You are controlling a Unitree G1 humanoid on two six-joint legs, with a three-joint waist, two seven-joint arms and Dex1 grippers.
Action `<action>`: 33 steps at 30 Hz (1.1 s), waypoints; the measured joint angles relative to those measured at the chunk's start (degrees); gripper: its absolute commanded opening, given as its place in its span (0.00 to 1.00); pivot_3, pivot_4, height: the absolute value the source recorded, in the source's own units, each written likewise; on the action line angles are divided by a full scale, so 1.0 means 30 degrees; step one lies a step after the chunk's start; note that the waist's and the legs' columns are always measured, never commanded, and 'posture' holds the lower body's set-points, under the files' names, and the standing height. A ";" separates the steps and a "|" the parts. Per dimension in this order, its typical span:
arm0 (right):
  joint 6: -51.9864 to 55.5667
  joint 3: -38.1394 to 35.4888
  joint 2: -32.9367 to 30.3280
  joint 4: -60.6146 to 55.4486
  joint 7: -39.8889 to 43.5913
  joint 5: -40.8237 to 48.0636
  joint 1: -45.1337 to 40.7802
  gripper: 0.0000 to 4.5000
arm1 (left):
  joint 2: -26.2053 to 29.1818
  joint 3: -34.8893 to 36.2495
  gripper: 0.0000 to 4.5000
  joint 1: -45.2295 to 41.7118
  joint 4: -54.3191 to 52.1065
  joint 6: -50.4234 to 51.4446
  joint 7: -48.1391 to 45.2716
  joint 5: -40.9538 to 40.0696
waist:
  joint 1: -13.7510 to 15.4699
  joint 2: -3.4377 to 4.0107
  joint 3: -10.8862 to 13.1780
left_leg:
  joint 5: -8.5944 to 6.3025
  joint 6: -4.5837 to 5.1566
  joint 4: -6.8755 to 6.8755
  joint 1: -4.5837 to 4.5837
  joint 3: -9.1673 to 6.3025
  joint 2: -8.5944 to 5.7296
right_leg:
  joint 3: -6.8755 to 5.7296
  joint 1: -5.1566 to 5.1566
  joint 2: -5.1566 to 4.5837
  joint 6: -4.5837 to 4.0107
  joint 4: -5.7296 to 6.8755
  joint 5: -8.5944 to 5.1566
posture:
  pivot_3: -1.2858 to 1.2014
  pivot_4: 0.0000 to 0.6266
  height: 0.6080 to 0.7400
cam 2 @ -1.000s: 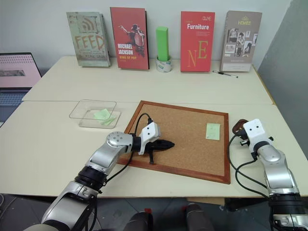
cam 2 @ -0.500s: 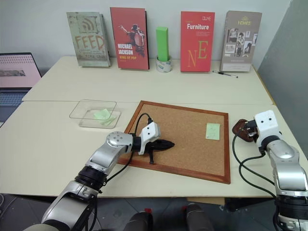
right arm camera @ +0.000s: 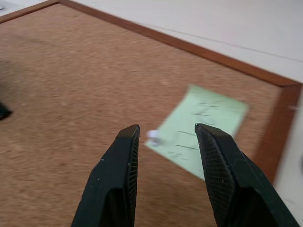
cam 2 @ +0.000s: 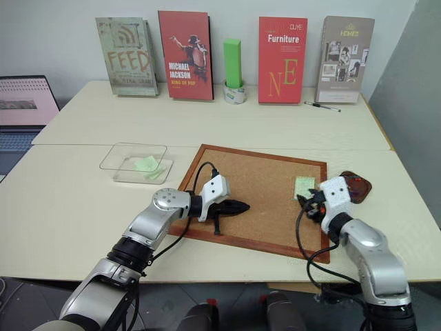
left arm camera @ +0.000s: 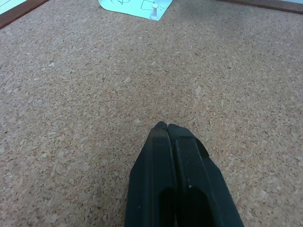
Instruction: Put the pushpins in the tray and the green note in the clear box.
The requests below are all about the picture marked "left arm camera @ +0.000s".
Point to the green paper note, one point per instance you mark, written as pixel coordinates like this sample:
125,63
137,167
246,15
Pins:
132,8

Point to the cork board with wooden frame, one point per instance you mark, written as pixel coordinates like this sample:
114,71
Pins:
94,99

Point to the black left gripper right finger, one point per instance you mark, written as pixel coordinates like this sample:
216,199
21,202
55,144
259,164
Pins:
201,179

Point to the white pushpin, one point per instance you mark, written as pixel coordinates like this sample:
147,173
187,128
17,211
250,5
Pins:
154,11

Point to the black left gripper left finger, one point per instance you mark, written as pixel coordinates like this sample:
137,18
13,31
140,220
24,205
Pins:
151,179

